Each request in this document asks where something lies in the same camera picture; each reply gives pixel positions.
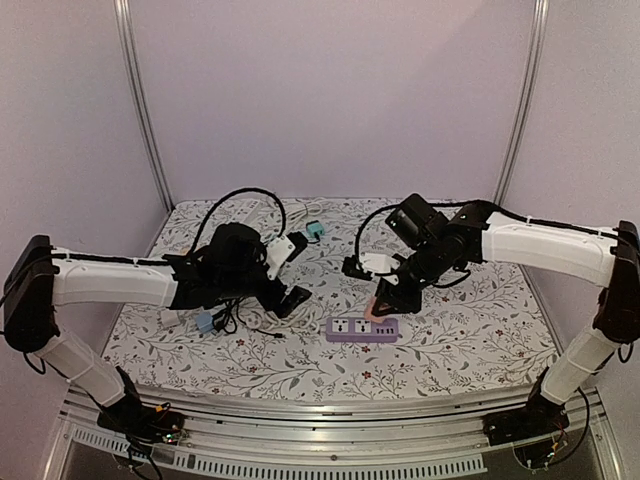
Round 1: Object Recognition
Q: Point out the pink charger plug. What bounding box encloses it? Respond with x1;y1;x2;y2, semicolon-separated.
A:
364;297;387;323

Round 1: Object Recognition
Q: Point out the purple power strip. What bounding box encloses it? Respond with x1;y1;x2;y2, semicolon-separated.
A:
325;317;400;343

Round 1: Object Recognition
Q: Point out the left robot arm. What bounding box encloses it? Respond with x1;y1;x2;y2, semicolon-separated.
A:
1;223;310;434

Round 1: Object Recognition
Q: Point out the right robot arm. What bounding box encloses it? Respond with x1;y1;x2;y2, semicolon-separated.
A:
356;194;639;436

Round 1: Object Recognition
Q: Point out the light blue charger plug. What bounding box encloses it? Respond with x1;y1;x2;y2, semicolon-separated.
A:
195;312;214;334

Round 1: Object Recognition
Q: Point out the white charger plug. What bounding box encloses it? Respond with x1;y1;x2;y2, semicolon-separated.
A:
160;310;180;328

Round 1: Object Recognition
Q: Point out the white power strip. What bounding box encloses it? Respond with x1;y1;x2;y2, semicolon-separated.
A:
229;198;263;225

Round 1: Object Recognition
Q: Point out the floral table cloth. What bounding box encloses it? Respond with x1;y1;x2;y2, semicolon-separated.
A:
103;197;557;402

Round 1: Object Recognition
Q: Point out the white coiled power cord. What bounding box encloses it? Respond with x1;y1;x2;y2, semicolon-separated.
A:
245;304;324;332

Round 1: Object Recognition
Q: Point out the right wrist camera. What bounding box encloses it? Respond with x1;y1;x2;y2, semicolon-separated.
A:
341;253;400;281

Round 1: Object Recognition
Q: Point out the aluminium front rail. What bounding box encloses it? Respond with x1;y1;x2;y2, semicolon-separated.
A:
42;384;624;480

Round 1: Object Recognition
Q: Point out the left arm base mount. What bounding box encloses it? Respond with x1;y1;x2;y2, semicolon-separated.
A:
97;393;185;444

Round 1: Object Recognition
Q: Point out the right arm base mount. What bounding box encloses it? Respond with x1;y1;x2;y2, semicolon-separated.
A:
482;395;570;446

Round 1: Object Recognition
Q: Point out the right aluminium frame post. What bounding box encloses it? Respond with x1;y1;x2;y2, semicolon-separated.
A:
493;0;550;206

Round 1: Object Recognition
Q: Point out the aluminium frame post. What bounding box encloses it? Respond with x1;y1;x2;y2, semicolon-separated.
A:
493;0;550;206
113;0;175;213

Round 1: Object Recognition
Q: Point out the left aluminium frame post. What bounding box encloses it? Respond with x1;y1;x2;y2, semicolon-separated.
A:
113;0;175;213

